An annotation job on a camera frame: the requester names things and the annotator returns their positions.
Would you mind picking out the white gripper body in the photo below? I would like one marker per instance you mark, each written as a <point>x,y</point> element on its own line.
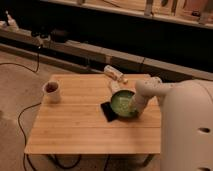
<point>137,104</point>

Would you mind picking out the black smartphone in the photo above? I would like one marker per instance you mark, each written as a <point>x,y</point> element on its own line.
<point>108,112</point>

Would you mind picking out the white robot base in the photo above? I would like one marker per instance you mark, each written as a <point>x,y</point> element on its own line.
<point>187,127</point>

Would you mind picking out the dark box on ledge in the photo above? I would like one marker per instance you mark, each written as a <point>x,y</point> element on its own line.
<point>60,36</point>

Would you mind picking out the green ceramic bowl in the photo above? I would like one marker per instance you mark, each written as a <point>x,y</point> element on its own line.
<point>120,104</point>

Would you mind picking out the white spray bottle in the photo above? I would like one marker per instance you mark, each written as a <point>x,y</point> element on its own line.
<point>12,22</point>

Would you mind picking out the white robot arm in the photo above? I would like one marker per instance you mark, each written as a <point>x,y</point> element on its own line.
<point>145,90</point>

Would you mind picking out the small white packet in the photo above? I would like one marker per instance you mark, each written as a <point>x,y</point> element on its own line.
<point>114,86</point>

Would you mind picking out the white mug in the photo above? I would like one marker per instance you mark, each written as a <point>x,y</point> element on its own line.
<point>51,90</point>

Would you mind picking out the wooden table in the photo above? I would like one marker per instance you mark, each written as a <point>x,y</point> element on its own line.
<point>77,125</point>

